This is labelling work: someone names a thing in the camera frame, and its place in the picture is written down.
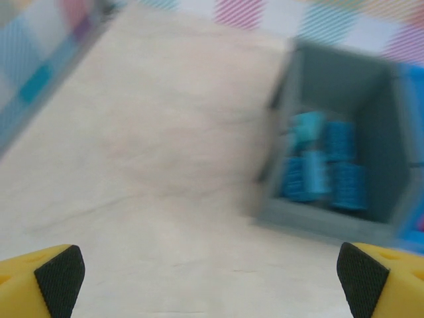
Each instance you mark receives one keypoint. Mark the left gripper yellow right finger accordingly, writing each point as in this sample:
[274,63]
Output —
[404,291]

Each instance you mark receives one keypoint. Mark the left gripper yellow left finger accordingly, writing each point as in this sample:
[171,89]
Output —
[20,291]

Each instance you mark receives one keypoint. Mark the long blue lego brick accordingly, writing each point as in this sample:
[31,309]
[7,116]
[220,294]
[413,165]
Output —
[293,180]

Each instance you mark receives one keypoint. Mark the light cyan lego brick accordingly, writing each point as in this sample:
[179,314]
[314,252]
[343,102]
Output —
[308,129]

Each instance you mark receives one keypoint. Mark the blue plastic bin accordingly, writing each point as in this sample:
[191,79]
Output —
[415,132]

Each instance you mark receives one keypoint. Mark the grey plastic bin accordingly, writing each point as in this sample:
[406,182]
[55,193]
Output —
[381,132]

